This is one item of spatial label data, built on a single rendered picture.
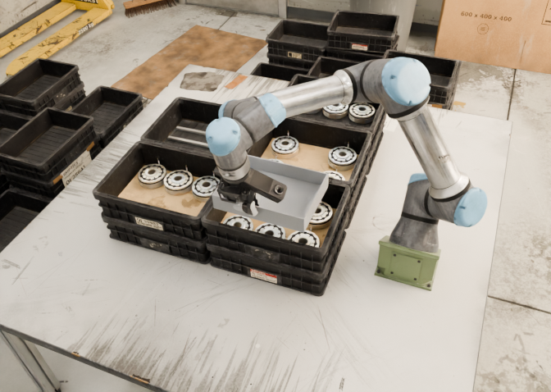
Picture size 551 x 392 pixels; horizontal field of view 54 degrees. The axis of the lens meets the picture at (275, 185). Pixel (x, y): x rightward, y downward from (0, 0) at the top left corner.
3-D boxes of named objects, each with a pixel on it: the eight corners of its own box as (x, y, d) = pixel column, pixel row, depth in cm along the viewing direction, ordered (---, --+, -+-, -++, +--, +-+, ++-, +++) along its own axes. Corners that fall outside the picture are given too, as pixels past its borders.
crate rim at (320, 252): (351, 190, 175) (351, 184, 173) (324, 258, 155) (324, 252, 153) (239, 166, 187) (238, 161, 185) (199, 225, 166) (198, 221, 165)
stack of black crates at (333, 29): (396, 80, 363) (404, 15, 332) (384, 107, 341) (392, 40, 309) (336, 70, 376) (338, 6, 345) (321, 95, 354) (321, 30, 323)
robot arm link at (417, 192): (421, 213, 176) (430, 173, 175) (451, 223, 164) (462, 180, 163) (393, 208, 170) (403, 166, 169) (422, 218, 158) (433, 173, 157)
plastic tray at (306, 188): (328, 186, 156) (328, 173, 153) (303, 232, 143) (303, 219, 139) (243, 166, 165) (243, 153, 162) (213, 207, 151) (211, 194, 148)
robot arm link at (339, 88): (366, 56, 155) (211, 95, 136) (391, 55, 145) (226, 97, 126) (372, 96, 158) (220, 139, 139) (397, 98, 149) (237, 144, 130)
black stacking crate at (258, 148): (370, 157, 202) (372, 133, 194) (349, 211, 182) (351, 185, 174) (271, 138, 213) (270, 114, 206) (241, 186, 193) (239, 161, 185)
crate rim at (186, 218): (238, 166, 187) (238, 161, 185) (199, 225, 166) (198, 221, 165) (138, 144, 198) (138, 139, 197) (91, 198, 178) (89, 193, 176)
